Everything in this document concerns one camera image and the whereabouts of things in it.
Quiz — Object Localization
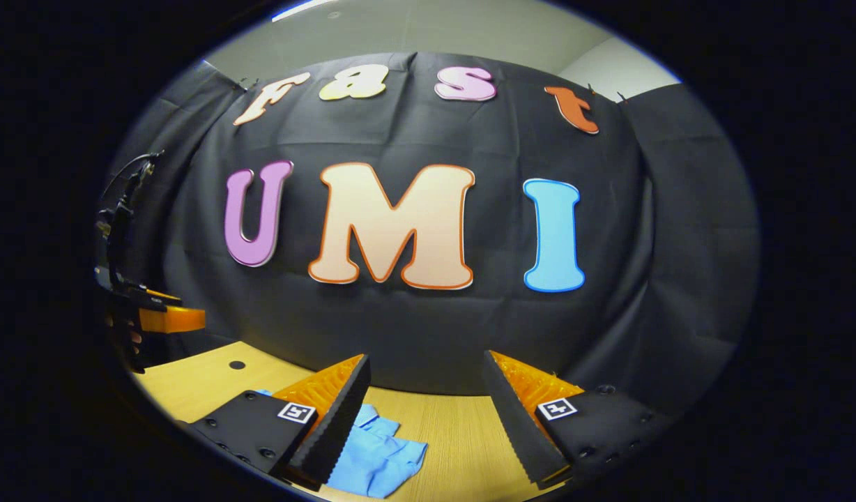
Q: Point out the ceiling light panel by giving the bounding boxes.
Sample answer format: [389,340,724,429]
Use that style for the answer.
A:
[271,0,338,22]

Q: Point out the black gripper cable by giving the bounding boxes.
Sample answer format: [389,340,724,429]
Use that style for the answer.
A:
[100,150,165,203]

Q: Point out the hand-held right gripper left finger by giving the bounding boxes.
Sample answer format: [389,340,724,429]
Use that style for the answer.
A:
[190,353,372,492]

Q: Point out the black backdrop cloth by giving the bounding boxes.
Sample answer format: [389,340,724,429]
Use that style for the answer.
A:
[104,50,760,419]

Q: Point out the light blue T-shirt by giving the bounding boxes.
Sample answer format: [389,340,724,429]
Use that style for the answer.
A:
[254,389,429,499]

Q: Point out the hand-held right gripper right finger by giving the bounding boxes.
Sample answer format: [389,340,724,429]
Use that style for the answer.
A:
[482,350,673,489]

